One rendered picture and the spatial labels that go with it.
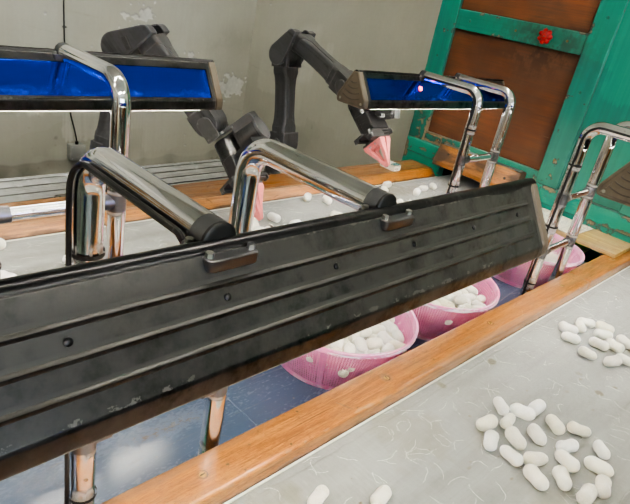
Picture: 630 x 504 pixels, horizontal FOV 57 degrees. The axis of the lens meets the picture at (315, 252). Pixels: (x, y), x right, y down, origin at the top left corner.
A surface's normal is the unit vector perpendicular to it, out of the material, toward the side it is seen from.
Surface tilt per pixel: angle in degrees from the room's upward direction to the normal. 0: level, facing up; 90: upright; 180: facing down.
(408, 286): 57
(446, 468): 0
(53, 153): 88
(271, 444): 0
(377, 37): 90
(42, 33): 91
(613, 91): 90
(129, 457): 0
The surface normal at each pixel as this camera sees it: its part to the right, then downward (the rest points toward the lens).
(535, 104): -0.71, 0.18
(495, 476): 0.18, -0.89
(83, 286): 0.68, -0.12
